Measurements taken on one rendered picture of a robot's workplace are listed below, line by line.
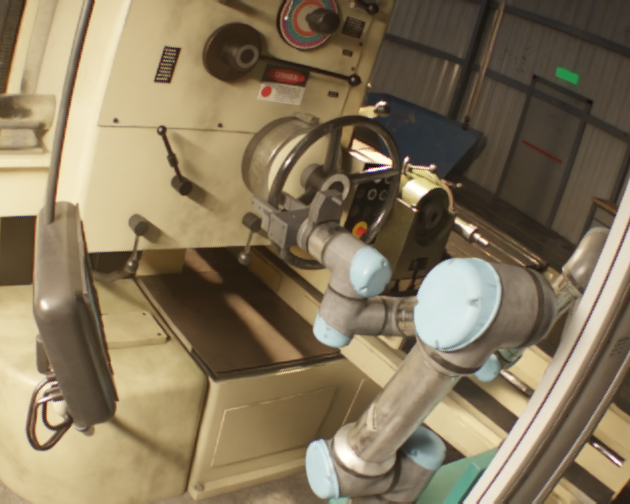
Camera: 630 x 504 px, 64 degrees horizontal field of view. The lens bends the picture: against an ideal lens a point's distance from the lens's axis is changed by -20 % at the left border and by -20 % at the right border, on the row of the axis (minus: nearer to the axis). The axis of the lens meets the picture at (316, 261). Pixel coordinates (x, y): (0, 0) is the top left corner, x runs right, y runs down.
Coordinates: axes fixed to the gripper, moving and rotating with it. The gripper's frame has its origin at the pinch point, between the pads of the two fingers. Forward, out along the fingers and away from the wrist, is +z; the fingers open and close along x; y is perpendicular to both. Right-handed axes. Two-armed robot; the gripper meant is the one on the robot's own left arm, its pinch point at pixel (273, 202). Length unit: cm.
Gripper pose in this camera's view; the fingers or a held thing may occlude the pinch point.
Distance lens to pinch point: 125.3
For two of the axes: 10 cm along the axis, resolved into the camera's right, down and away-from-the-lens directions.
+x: 7.7, -1.7, 6.1
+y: -1.8, 8.6, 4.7
